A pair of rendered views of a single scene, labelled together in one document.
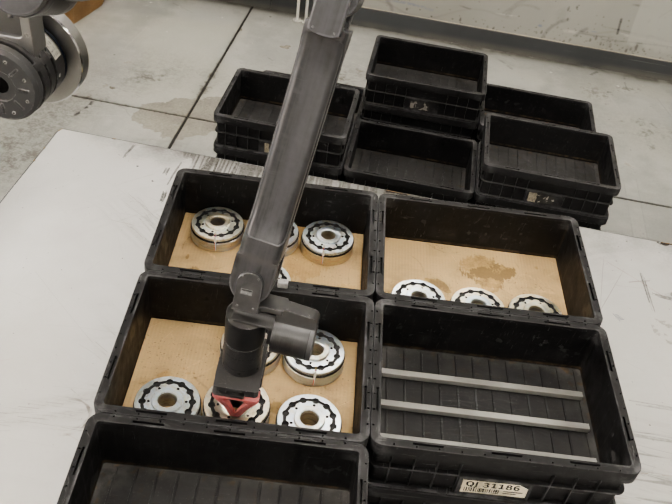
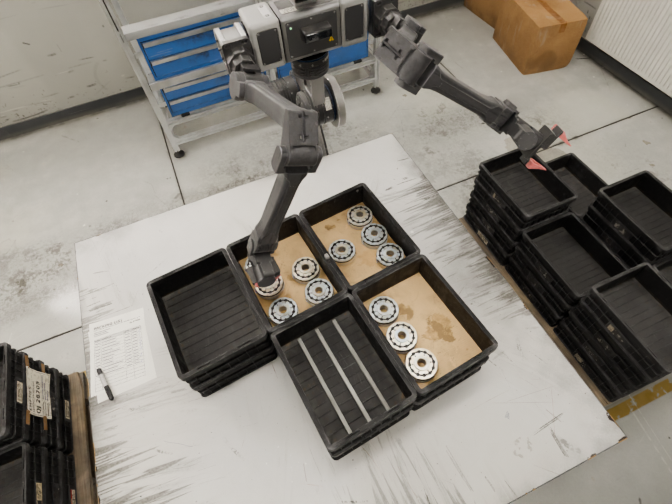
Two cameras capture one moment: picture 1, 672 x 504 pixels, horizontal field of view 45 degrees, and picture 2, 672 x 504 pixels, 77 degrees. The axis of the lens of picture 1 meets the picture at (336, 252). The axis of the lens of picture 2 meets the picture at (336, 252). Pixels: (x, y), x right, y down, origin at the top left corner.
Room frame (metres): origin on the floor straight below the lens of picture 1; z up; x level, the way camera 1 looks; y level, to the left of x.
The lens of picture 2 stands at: (0.71, -0.68, 2.18)
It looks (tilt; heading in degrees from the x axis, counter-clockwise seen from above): 56 degrees down; 67
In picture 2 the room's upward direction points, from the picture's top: 6 degrees counter-clockwise
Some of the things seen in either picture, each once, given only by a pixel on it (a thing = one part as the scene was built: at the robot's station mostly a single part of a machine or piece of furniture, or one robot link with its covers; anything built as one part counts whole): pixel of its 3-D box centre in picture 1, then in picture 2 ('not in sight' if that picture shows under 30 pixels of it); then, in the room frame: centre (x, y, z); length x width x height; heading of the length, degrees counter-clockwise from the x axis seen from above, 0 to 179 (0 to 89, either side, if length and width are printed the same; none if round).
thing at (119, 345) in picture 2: not in sight; (118, 351); (0.16, 0.23, 0.70); 0.33 x 0.23 x 0.01; 86
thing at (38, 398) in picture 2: not in sight; (38, 392); (-0.30, 0.40, 0.41); 0.31 x 0.02 x 0.16; 86
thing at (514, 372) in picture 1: (489, 403); (341, 370); (0.85, -0.28, 0.87); 0.40 x 0.30 x 0.11; 92
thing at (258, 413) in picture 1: (236, 404); (268, 283); (0.77, 0.12, 0.88); 0.10 x 0.10 x 0.01
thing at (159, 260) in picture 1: (267, 252); (357, 241); (1.13, 0.13, 0.87); 0.40 x 0.30 x 0.11; 92
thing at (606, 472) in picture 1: (496, 383); (340, 364); (0.85, -0.28, 0.92); 0.40 x 0.30 x 0.02; 92
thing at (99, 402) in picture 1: (245, 353); (284, 269); (0.84, 0.12, 0.92); 0.40 x 0.30 x 0.02; 92
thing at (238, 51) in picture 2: not in sight; (242, 64); (0.96, 0.51, 1.45); 0.09 x 0.08 x 0.12; 176
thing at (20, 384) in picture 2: not in sight; (6, 413); (-0.46, 0.39, 0.37); 0.40 x 0.30 x 0.45; 86
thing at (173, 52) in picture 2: not in sight; (210, 65); (1.06, 2.01, 0.60); 0.72 x 0.03 x 0.56; 176
